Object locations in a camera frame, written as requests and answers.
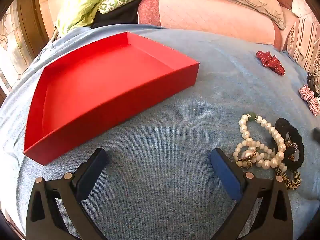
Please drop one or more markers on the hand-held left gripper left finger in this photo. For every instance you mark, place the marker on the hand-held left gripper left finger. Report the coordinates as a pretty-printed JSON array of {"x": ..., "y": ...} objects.
[{"x": 93, "y": 170}]

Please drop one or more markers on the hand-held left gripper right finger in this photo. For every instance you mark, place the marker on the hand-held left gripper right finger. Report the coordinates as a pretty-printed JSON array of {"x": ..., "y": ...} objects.
[{"x": 225, "y": 170}]

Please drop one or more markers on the pink quilted mattress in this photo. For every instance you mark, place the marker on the pink quilted mattress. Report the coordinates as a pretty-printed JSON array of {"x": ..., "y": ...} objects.
[{"x": 212, "y": 17}]

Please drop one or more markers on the red plaid scrunchie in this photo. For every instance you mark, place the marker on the red plaid scrunchie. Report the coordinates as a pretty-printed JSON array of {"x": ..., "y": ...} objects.
[{"x": 311, "y": 98}]

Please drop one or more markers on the dark cloth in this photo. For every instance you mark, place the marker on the dark cloth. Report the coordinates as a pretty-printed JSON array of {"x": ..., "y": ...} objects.
[{"x": 117, "y": 16}]

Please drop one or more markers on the red cardboard box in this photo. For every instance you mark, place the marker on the red cardboard box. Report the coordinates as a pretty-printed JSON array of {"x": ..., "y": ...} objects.
[{"x": 100, "y": 80}]

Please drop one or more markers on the wooden door frame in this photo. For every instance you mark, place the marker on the wooden door frame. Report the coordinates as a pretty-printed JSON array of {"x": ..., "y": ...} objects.
[{"x": 27, "y": 17}]

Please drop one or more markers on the green patterned quilt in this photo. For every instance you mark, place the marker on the green patterned quilt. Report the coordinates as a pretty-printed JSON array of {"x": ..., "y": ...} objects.
[{"x": 82, "y": 2}]

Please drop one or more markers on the blue blanket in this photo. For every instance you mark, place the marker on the blue blanket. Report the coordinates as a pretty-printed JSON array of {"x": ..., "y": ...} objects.
[{"x": 162, "y": 135}]

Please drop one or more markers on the striped pillow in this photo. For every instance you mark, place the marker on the striped pillow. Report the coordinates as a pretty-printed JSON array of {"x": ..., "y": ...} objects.
[{"x": 305, "y": 42}]

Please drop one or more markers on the red dotted scrunchie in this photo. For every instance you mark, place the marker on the red dotted scrunchie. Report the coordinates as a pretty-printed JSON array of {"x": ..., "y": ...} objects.
[{"x": 271, "y": 62}]

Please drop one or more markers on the black hair clip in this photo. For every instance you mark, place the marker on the black hair clip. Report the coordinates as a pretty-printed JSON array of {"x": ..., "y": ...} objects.
[{"x": 314, "y": 81}]

